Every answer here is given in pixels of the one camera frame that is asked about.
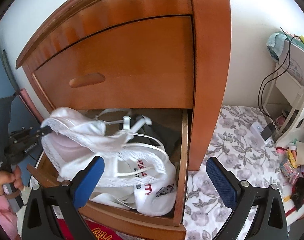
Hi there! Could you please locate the black cable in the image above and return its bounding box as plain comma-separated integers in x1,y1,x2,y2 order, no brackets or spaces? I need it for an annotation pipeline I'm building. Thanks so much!
257,26,301,126

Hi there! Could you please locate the white shelf rack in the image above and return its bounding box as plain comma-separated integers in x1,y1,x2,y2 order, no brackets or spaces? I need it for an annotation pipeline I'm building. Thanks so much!
257,33,304,147

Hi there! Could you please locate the wooden nightstand cabinet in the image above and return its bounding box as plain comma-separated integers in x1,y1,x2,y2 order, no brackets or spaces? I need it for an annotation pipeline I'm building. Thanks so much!
16,0,231,239

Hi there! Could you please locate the person's left hand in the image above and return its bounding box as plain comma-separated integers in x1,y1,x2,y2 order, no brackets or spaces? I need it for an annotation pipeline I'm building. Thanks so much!
0,166,24,196

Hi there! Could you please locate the floral grey white mat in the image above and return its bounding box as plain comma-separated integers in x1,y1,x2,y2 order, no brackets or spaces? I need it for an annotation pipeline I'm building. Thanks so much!
183,106,287,239

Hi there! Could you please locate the red printed cloth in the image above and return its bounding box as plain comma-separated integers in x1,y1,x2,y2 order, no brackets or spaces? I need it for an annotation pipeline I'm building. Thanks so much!
57,218,122,240

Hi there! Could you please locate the upper wooden drawer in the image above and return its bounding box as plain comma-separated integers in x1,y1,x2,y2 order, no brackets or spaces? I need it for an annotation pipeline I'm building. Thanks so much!
34,16,194,110

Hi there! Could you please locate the pile of colourful items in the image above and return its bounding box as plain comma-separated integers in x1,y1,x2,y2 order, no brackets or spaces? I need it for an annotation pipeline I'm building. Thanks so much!
276,139,304,217

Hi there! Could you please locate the white Hello Kitty cloth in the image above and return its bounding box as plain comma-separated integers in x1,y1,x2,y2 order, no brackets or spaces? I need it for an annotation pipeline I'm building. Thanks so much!
41,129,178,217

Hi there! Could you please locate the white power adapter box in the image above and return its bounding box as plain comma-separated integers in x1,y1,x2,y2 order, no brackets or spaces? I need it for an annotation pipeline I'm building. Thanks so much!
250,122,271,146

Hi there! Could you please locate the pink sleeve forearm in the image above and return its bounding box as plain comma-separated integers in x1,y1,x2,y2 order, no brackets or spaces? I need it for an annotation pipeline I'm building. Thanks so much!
0,195,21,240

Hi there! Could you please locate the white lace garment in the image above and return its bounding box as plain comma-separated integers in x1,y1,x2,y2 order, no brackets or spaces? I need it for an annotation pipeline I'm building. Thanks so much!
41,107,132,160

